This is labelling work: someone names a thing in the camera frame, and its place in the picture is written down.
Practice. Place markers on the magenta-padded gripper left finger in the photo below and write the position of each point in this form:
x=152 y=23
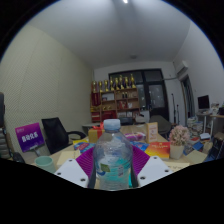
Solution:
x=71 y=170

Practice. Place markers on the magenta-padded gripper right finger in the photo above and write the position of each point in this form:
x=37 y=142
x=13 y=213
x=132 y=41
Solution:
x=153 y=168

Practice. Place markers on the clear plastic water bottle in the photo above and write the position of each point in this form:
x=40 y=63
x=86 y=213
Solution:
x=112 y=156

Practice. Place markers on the pale yellow notepad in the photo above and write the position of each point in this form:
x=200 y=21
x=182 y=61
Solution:
x=67 y=157

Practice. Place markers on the red orange booklet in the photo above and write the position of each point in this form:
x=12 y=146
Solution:
x=157 y=150

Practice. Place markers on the yellow envelope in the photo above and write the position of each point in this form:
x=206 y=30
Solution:
x=178 y=165

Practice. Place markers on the blue patterned booklet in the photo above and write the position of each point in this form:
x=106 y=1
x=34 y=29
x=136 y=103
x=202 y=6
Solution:
x=83 y=147
x=140 y=146

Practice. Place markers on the pale green ribbed cup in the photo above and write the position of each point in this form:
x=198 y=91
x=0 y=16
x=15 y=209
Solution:
x=45 y=164

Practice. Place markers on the orange standing card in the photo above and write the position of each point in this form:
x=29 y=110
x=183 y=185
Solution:
x=152 y=132

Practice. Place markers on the pink box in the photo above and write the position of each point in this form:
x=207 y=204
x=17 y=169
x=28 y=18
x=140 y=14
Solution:
x=135 y=136

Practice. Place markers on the pink flowers in white pot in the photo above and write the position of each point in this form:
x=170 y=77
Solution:
x=178 y=138

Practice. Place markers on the black office chair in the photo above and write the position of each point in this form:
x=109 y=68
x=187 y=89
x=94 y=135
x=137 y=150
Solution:
x=55 y=133

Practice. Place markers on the yellow gift box red ribbon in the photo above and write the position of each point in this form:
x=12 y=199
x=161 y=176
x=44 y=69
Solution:
x=94 y=135

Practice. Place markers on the small round table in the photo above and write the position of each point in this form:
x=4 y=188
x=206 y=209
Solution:
x=89 y=125

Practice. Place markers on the purple sign board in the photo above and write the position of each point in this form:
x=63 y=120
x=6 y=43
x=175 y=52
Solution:
x=30 y=137

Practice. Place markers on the stack of books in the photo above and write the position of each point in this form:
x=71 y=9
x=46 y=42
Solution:
x=195 y=125

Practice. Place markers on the black microphone stand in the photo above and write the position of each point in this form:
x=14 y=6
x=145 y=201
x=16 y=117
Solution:
x=173 y=106

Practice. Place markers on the cluttered side desk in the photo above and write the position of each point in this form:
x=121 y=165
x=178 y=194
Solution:
x=213 y=133

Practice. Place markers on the wooden shelf unit with trophies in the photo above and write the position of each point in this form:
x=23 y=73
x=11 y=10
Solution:
x=115 y=101

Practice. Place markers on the black computer monitor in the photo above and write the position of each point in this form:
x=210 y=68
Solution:
x=203 y=102

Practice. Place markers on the black brown-trimmed bag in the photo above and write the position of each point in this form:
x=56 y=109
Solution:
x=1 y=110

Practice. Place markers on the ceiling tube light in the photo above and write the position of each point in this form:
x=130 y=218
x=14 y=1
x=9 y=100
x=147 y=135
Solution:
x=125 y=1

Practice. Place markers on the white wall air conditioner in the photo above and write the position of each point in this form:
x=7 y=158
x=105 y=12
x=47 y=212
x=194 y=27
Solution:
x=182 y=66

